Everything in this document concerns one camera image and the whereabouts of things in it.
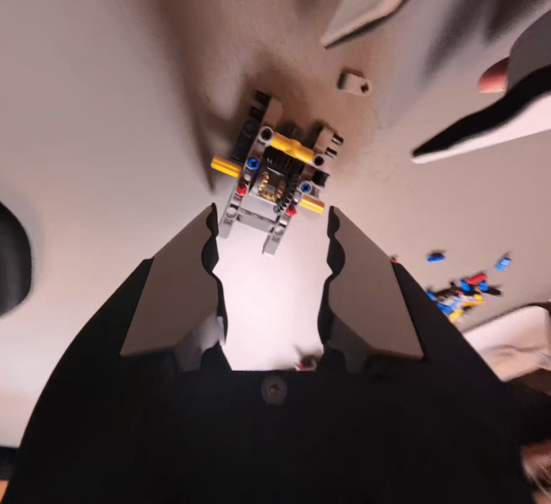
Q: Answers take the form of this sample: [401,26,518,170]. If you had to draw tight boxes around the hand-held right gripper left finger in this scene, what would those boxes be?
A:
[120,203,229,358]

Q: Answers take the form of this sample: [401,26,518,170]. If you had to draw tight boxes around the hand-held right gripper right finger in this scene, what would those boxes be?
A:
[317,206,424,373]

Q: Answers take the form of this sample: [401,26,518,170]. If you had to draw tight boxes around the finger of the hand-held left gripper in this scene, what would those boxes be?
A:
[411,77,551,165]
[321,0,471,48]

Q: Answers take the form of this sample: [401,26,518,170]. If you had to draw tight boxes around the small grey lego connector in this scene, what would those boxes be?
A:
[337,67,372,96]

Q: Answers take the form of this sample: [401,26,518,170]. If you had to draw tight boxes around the small grey lego differential assembly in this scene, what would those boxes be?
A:
[210,90,345,256]

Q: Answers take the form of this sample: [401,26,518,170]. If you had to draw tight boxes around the person's left hand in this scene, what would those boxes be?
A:
[478,57,511,94]

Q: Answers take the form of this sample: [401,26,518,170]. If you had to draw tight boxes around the pile of blue yellow pins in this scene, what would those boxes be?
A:
[426,272,503,324]

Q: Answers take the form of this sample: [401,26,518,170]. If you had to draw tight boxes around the white book stand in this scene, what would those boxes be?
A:
[463,304,551,380]

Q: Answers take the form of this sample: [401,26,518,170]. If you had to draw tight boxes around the black mesh office chair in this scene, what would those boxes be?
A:
[0,200,34,317]

